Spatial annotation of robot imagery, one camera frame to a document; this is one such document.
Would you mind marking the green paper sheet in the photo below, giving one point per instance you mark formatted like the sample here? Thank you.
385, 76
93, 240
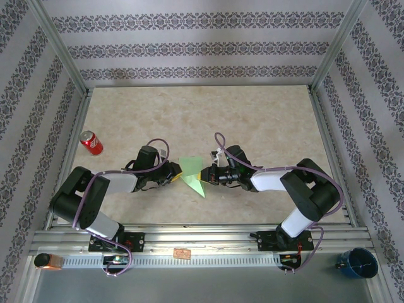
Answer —
191, 170

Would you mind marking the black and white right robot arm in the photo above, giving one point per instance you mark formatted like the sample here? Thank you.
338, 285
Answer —
309, 195

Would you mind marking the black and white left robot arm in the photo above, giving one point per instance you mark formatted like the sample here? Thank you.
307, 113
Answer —
75, 202

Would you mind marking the red soda can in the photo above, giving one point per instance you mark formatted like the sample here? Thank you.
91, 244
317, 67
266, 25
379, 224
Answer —
93, 145

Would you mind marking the small orange label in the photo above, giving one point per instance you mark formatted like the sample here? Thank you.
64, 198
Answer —
182, 252

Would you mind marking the small circuit board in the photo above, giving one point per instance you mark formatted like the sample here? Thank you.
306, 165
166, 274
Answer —
115, 259
289, 259

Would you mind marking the grey metal shelf plate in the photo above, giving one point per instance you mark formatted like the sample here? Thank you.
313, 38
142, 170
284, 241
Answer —
202, 287

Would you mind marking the amber bottle with black cap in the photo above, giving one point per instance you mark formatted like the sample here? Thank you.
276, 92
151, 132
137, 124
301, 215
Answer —
47, 262

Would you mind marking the blue enamel mug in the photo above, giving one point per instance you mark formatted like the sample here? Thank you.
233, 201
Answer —
358, 263

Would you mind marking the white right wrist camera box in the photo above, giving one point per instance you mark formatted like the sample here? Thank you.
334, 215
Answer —
218, 158

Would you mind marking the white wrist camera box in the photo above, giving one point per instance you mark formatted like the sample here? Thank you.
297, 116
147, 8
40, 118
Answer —
163, 153
218, 158

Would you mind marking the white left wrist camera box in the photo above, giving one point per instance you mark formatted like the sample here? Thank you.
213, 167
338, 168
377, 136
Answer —
163, 153

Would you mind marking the aluminium front frame rail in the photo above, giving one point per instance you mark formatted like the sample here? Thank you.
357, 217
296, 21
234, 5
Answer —
205, 240

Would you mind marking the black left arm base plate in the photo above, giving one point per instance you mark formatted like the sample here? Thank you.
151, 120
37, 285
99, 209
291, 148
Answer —
137, 241

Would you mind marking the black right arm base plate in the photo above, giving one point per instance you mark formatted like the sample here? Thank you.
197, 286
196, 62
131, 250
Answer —
266, 241

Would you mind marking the aluminium left side rail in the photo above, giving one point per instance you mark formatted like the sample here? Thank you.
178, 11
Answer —
70, 158

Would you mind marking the aluminium right side rail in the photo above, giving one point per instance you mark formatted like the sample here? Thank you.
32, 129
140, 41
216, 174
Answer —
322, 126

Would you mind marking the aluminium left frame post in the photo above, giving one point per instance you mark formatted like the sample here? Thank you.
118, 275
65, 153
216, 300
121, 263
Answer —
60, 47

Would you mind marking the aluminium frame post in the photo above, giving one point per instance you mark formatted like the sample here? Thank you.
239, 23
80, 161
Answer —
60, 47
337, 47

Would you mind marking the aluminium right frame post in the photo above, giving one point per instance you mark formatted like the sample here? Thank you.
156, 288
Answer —
337, 47

